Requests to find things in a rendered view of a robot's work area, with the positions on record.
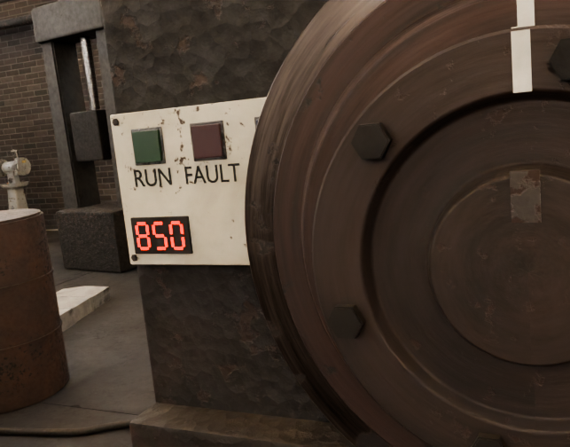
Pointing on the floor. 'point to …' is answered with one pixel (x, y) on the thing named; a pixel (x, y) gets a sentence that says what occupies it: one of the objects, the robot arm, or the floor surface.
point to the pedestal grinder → (16, 199)
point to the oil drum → (21, 313)
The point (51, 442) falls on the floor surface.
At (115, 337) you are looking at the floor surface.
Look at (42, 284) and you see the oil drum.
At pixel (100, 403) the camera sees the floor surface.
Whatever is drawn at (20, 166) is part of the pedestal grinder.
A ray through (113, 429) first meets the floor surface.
